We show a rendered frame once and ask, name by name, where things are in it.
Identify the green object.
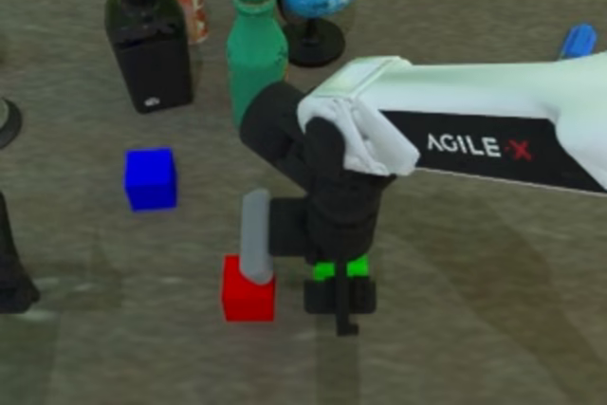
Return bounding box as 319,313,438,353
312,255,372,282

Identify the red cube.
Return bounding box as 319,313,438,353
220,253,278,323

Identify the blue cube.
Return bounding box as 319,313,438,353
123,148,179,212

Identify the green bottle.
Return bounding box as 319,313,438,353
226,0,290,132

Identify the black square bottle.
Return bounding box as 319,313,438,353
103,0,196,116

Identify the black flared object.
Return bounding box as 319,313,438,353
0,190,41,315

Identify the black round base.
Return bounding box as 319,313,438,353
0,95,24,149

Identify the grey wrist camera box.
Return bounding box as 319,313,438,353
240,188,312,285

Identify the blue screwdriver handle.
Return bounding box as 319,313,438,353
556,22,598,63

